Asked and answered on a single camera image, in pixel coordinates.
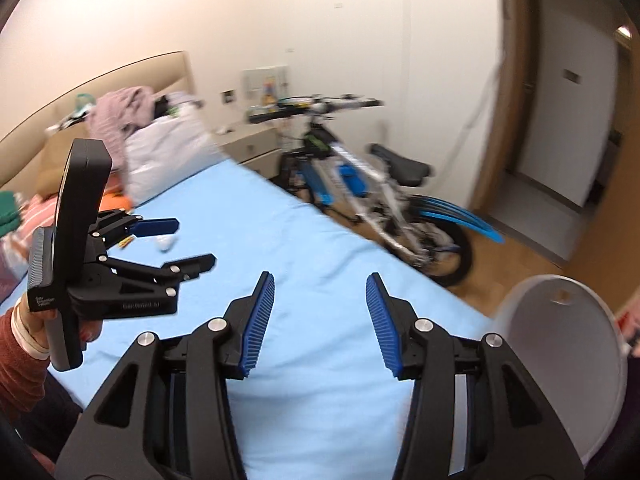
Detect white door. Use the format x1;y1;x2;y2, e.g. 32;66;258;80
517;10;618;208

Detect bed with blue sheet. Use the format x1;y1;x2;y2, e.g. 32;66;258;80
47;160;496;480

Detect beige padded headboard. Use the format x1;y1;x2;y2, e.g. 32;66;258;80
0;51;196;191

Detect wooden door frame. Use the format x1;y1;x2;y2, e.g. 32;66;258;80
470;0;546;221

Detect blue water bottle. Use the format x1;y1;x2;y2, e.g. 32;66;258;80
337;162;368;196

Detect white pillow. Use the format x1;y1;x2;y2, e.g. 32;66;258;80
122;105;226;206

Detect person's left leg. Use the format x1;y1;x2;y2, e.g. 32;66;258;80
0;375;86;467

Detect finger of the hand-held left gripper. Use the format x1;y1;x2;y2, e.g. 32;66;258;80
90;209;181;254
99;252;217;298

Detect tan brown pillow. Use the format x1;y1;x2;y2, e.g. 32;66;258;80
35;127;96;196

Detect white bag with green handle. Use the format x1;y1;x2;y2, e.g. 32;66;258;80
47;92;98;133

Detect person's left hand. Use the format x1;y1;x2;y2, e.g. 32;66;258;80
17;297;104;360

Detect white blue bicycle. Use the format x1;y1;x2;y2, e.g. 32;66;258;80
247;94;503;288

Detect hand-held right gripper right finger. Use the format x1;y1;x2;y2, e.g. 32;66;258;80
365;272;586;480

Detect white nightstand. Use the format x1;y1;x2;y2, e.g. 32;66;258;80
217;122;286;166

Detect person's left forearm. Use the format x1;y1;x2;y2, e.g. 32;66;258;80
0;305;56;416

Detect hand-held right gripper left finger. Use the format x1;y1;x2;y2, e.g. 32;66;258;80
55;270;277;480

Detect green towel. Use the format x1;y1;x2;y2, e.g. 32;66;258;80
0;191;26;235

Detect mauve towel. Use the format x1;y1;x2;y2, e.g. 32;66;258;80
89;87;156;171

